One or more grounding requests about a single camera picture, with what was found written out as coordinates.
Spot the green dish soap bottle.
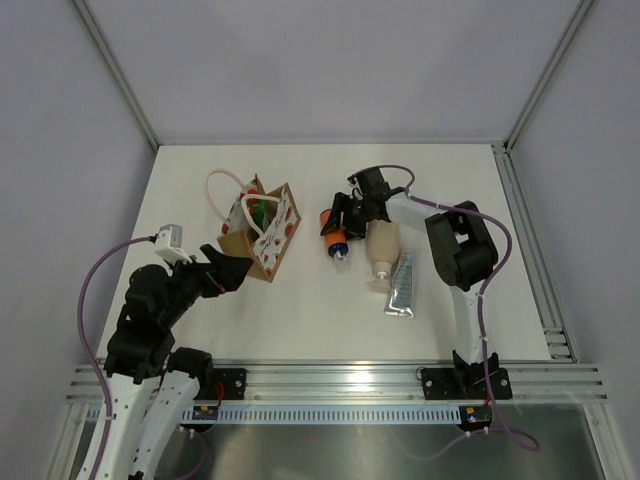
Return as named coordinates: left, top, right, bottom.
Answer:
left=247, top=198, right=269, bottom=232

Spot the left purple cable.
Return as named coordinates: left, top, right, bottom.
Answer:
left=78, top=234, right=209, bottom=480

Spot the orange blue spray bottle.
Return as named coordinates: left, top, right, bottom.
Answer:
left=323, top=228, right=349, bottom=265

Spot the right side aluminium rail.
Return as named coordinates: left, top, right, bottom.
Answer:
left=491, top=144, right=579, bottom=363

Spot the aluminium frame post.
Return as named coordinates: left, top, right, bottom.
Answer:
left=69, top=0, right=161, bottom=153
left=503, top=0, right=598, bottom=153

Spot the right aluminium frame post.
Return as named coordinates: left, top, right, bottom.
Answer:
left=503, top=0, right=598, bottom=153

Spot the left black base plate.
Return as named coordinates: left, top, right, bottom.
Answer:
left=195, top=367, right=247, bottom=401

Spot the left aluminium frame post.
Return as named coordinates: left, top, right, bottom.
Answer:
left=69, top=0, right=161, bottom=153

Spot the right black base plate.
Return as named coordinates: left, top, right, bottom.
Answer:
left=418, top=350, right=513, bottom=400

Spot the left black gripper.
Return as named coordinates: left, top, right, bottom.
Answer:
left=159, top=244, right=252, bottom=328

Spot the aluminium mounting rail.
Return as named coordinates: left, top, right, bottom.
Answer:
left=64, top=362, right=609, bottom=404

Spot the white slotted cable duct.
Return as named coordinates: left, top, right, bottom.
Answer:
left=84, top=404, right=464, bottom=426

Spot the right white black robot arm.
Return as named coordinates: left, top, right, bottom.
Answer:
left=321, top=166, right=500, bottom=400

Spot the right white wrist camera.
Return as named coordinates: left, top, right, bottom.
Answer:
left=347, top=175, right=363, bottom=199

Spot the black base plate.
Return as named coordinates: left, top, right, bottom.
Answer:
left=195, top=367, right=247, bottom=401
left=418, top=350, right=513, bottom=400

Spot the beige pump lotion bottle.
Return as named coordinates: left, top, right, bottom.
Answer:
left=366, top=220, right=400, bottom=294

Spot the silver toothpaste tube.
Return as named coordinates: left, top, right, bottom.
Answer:
left=384, top=251, right=415, bottom=318

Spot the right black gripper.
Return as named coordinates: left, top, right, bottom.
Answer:
left=320, top=192, right=372, bottom=242

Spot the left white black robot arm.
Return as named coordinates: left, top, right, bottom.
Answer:
left=77, top=244, right=253, bottom=479

